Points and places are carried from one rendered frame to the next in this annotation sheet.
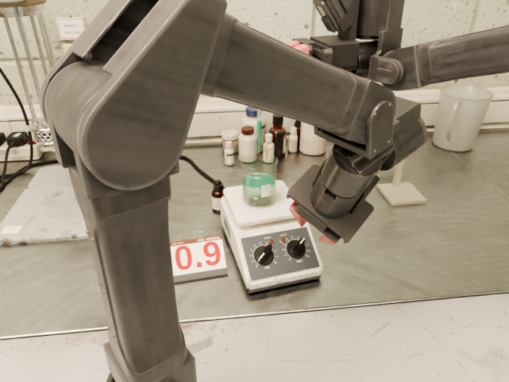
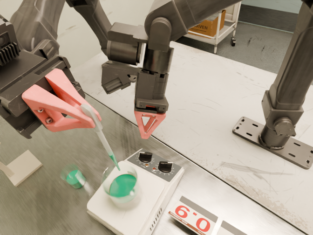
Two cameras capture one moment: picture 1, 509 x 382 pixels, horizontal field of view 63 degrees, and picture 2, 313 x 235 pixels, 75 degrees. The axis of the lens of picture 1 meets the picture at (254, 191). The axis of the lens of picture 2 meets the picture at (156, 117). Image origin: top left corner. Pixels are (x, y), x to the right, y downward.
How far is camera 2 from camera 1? 0.68 m
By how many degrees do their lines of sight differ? 88
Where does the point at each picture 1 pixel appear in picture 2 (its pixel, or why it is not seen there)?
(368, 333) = not seen: hidden behind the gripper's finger
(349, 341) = (168, 124)
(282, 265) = (159, 159)
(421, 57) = (46, 26)
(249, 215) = (152, 184)
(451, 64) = (54, 18)
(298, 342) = (186, 136)
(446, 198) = (17, 145)
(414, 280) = (112, 124)
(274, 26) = not seen: outside the picture
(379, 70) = (48, 55)
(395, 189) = (19, 170)
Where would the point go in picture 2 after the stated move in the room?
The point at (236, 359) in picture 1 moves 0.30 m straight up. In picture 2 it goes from (216, 148) to (240, 47)
